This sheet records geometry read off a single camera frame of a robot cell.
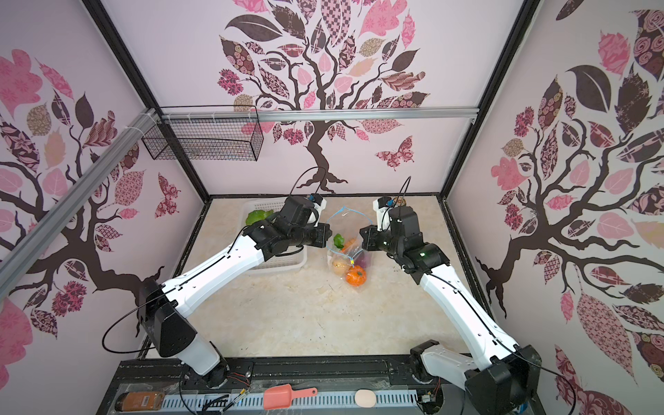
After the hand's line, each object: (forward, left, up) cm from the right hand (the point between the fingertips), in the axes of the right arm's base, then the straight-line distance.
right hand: (362, 227), depth 75 cm
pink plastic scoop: (-39, +24, -26) cm, 53 cm away
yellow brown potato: (-5, +7, -15) cm, 17 cm away
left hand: (-1, +9, -3) cm, 10 cm away
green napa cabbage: (+18, +39, -15) cm, 45 cm away
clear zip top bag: (-6, +4, -8) cm, 11 cm away
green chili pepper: (+3, +7, -11) cm, 14 cm away
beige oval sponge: (-40, 0, -27) cm, 48 cm away
